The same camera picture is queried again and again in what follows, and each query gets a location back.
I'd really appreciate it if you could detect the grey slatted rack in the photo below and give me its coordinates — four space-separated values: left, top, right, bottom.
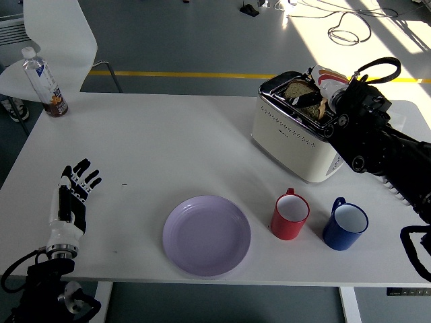
0 13 32 48

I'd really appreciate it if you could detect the purple round plate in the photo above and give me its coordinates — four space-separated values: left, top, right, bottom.
162 195 252 277

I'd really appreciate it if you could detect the white table leg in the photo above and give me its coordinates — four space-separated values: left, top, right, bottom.
338 286 363 323
90 281 114 323

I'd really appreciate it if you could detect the cream and chrome toaster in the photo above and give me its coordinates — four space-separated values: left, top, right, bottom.
251 70 346 185

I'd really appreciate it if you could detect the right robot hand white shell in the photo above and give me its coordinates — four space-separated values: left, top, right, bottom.
290 65 351 109

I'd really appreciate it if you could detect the blue enamel mug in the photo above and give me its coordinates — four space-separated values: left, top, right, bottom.
321 196 369 252

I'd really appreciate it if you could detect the white shell chair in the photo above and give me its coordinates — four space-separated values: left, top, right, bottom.
0 0 124 135

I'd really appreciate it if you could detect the black table control panel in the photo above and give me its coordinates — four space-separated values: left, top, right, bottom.
386 287 431 297

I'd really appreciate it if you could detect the white floor cable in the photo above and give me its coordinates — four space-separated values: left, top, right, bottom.
273 0 299 11

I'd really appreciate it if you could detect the clear plastic drink bottle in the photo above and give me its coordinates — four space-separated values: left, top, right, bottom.
21 46 69 118

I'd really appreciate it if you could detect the brown bread slice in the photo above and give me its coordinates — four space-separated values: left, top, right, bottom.
284 79 327 120

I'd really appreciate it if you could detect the black floor object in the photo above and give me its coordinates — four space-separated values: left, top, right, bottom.
239 0 261 17

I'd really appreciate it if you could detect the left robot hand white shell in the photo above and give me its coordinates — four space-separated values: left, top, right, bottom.
46 157 103 250

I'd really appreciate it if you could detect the grey floor cable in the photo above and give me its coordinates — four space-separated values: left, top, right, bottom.
286 0 401 46

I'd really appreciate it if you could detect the red enamel mug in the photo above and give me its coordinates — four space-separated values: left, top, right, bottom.
270 187 310 242

